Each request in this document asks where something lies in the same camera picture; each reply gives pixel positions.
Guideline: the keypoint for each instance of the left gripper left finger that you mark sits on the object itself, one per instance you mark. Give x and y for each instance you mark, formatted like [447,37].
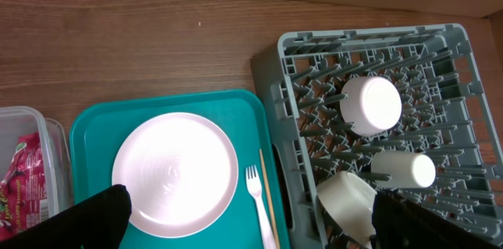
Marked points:
[97,222]

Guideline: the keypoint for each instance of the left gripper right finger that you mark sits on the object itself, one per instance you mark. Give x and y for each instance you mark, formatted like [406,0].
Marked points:
[401,224]

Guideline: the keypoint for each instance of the white paper cup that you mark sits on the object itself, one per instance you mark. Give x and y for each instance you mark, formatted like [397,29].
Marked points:
[408,170]

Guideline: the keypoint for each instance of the small white plate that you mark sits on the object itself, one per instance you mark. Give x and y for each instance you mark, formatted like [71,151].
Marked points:
[349,202]

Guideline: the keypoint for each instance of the red snack wrapper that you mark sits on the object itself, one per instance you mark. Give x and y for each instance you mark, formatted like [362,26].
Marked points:
[24,201]

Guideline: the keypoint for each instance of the pink bowl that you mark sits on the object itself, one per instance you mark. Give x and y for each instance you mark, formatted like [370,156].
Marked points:
[372,104]

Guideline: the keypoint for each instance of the grey dishwasher rack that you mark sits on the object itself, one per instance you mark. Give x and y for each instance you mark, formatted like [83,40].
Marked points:
[445,115]

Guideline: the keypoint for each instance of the large pink plate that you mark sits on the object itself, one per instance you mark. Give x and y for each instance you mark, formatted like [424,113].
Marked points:
[181,172]

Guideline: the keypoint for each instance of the teal serving tray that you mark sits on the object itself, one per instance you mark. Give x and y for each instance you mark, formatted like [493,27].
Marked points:
[98,132]

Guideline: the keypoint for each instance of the wooden chopstick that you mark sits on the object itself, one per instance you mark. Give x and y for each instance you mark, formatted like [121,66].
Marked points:
[269,201]

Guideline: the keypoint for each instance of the clear plastic bin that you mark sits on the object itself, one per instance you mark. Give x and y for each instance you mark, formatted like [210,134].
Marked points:
[18,121]

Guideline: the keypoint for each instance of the white plastic fork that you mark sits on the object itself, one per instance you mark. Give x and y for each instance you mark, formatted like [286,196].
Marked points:
[254,187]

